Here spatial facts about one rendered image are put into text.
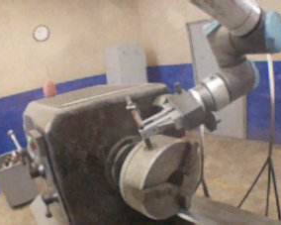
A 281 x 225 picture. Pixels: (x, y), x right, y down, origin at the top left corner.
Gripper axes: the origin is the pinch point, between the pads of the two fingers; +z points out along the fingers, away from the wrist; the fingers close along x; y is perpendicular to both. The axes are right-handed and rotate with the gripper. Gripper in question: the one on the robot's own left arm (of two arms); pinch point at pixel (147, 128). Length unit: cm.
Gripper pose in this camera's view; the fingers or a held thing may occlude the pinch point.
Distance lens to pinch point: 55.3
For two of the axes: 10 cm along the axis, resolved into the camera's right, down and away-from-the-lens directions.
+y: -4.2, -8.2, -3.9
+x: 1.6, 3.6, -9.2
